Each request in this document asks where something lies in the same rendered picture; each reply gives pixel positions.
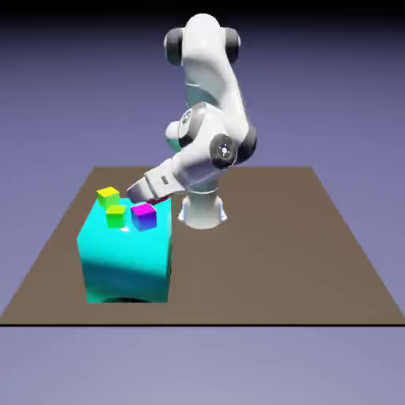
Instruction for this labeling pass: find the large cyan box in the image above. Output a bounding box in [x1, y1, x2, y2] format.
[76, 195, 172, 304]

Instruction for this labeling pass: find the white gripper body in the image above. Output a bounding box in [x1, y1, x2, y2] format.
[126, 176, 155, 204]

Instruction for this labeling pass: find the small magenta cube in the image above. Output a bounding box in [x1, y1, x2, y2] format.
[130, 202, 158, 232]

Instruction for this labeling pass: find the small green cube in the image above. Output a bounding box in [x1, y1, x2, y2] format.
[105, 204, 127, 229]

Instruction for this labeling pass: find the small yellow cube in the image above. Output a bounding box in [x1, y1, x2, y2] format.
[96, 186, 121, 210]

